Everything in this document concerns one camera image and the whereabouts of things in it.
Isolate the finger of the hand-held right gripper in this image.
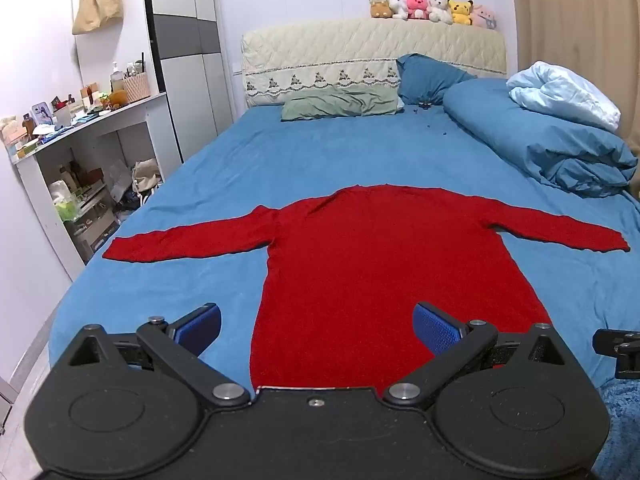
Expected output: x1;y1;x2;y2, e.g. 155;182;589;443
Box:
614;342;640;380
592;328;640;359

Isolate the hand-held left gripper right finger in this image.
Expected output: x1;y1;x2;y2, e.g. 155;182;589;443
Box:
382;301;571;408

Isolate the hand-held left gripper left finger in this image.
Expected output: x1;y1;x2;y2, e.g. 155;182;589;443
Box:
67;303;251;408

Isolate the red knit sweater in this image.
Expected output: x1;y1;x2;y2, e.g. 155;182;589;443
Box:
102;185;631;396

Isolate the blue fluffy rug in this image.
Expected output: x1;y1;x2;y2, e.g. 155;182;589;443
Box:
592;377;640;480

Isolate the beige canvas bag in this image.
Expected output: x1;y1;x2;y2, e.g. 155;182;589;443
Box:
131;158;162;194

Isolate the blue bed sheet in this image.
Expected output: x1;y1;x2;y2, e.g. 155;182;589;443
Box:
47;77;640;393

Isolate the green tissue pack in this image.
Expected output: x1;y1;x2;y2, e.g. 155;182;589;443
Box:
49;180;82;222

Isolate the blue folded duvet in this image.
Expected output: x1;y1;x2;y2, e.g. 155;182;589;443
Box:
442;78;639;197

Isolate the white desk with shelves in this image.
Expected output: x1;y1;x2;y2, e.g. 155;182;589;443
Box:
10;91;183;281

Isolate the white and grey wardrobe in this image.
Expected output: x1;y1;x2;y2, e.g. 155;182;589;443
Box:
141;0;236;178

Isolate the green pillow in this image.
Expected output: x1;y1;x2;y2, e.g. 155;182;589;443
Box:
281;85;405;122

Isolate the wicker basket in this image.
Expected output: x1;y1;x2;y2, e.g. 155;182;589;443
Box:
123;72;151;104

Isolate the blue pillow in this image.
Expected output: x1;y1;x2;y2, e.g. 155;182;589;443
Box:
396;53;478;107

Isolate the light blue blanket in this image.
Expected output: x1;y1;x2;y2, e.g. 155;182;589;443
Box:
506;61;622;133

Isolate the cream quilted headboard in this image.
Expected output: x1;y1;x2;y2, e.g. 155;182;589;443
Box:
241;17;508;110

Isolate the row of plush toys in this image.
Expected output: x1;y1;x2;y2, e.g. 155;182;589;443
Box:
369;0;497;29

